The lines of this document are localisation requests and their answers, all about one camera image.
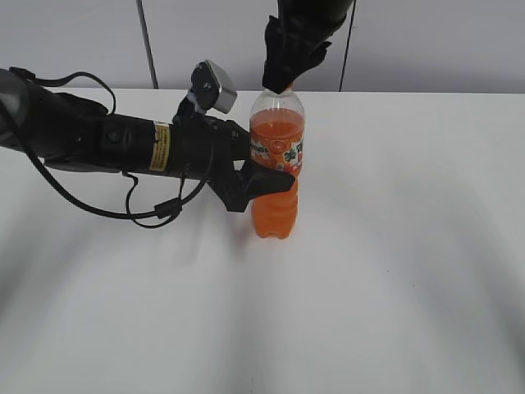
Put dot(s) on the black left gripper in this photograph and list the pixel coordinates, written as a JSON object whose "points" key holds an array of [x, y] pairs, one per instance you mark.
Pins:
{"points": [[204, 148]]}

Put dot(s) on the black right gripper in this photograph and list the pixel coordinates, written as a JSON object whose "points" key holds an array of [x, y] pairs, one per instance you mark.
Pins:
{"points": [[287, 60]]}

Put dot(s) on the orange Mirinda soda bottle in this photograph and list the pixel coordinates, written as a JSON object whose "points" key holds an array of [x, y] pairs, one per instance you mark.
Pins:
{"points": [[276, 127]]}

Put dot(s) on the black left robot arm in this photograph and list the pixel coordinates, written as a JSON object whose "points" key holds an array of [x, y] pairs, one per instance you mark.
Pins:
{"points": [[65, 132]]}

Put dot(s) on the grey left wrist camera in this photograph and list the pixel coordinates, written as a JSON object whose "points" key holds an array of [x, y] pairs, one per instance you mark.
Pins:
{"points": [[211, 88]]}

